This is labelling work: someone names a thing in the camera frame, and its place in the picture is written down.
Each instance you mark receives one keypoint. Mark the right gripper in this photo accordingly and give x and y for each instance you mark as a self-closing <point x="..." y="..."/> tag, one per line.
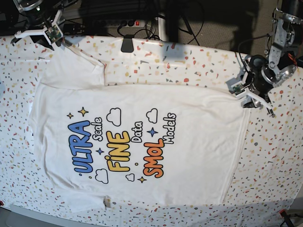
<point x="44" y="25"/>

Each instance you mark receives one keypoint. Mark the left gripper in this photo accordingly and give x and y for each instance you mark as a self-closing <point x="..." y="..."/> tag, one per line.
<point x="259" y="79"/>

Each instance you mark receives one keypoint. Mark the white printed T-shirt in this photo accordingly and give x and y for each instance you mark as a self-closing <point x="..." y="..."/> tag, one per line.
<point x="164" y="144"/>

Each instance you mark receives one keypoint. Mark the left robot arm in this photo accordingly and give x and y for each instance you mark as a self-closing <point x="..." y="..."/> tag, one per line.
<point x="286" y="36"/>

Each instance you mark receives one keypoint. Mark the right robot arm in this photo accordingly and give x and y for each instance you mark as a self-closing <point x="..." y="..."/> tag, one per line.
<point x="28" y="5"/>

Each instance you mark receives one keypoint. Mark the black table clamp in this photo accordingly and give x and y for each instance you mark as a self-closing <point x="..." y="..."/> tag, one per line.
<point x="127" y="44"/>

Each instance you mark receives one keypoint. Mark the white power strip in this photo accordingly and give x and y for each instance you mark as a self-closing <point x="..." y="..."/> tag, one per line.
<point x="124" y="23"/>

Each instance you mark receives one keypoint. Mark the red clamp at corner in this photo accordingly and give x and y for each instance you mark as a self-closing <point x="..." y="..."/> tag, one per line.
<point x="283" y="214"/>

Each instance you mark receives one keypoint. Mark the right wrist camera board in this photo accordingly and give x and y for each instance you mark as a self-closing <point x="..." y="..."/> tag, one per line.
<point x="54" y="34"/>

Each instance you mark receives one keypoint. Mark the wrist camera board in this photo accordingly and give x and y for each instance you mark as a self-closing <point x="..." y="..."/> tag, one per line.
<point x="238" y="88"/>
<point x="54" y="34"/>

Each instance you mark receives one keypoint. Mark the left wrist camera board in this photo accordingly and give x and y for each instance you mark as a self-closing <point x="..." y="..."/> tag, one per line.
<point x="238" y="88"/>

